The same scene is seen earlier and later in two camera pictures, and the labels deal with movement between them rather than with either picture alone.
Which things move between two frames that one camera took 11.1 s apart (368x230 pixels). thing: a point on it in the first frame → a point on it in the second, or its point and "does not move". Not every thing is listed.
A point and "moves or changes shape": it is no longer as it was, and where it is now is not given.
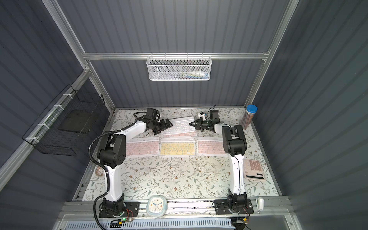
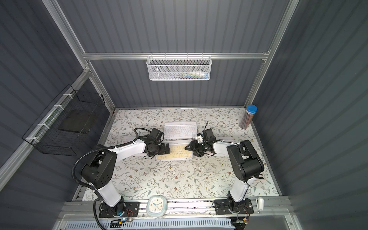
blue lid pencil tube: (250, 110) does not move
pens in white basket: (194, 74) does not move
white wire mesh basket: (178, 68) does not move
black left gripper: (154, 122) → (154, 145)
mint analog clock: (156, 206) does not move
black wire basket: (62, 128) does not move
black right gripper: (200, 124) → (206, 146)
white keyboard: (181, 125) moves or changes shape
